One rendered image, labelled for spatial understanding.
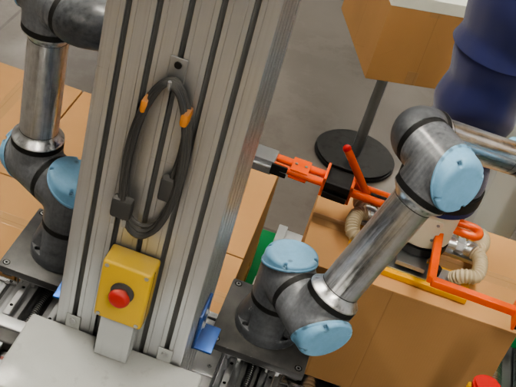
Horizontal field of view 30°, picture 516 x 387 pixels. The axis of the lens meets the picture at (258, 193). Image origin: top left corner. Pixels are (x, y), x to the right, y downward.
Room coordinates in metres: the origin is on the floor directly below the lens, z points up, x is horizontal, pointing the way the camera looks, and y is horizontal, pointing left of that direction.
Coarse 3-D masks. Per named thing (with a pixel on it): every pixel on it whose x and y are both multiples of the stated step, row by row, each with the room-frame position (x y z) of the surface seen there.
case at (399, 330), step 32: (320, 224) 2.10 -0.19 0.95; (320, 256) 1.97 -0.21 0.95; (448, 256) 2.13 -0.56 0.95; (512, 256) 2.22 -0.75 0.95; (384, 288) 1.92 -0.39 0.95; (416, 288) 1.96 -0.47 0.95; (480, 288) 2.04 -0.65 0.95; (512, 288) 2.08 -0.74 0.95; (352, 320) 1.93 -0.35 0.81; (384, 320) 1.92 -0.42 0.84; (416, 320) 1.92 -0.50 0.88; (448, 320) 1.91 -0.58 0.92; (480, 320) 1.91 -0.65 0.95; (352, 352) 1.92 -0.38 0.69; (384, 352) 1.92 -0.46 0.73; (416, 352) 1.92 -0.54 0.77; (448, 352) 1.91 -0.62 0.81; (480, 352) 1.91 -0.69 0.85; (352, 384) 1.92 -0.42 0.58; (384, 384) 1.92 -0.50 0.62; (416, 384) 1.91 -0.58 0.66; (448, 384) 1.91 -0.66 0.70
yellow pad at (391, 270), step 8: (392, 264) 2.00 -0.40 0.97; (384, 272) 1.97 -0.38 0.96; (392, 272) 1.97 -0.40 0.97; (400, 272) 1.98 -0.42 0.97; (408, 272) 1.99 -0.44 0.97; (416, 272) 2.00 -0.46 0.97; (424, 272) 2.00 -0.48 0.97; (440, 272) 2.00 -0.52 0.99; (400, 280) 1.97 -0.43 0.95; (408, 280) 1.97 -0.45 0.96; (416, 280) 1.97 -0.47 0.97; (424, 280) 1.98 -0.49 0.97; (424, 288) 1.96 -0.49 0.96; (432, 288) 1.96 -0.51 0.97; (448, 296) 1.96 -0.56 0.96; (456, 296) 1.96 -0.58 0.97
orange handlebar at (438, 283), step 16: (288, 160) 2.15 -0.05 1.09; (304, 160) 2.17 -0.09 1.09; (288, 176) 2.11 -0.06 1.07; (304, 176) 2.11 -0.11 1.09; (320, 176) 2.14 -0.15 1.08; (352, 192) 2.10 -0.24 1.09; (384, 192) 2.14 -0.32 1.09; (464, 224) 2.11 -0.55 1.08; (432, 256) 1.93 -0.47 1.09; (432, 272) 1.87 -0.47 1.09; (448, 288) 1.83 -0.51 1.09; (464, 288) 1.84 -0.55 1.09; (480, 304) 1.83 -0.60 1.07; (496, 304) 1.82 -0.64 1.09
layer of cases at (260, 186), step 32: (0, 64) 2.99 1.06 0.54; (0, 96) 2.80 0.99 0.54; (64, 96) 2.92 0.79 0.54; (0, 128) 2.62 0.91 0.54; (64, 128) 2.73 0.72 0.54; (0, 160) 2.45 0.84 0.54; (0, 192) 2.30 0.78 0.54; (256, 192) 2.70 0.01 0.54; (0, 224) 2.16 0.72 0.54; (256, 224) 2.53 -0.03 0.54; (0, 256) 2.03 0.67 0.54; (224, 288) 2.18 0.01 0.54
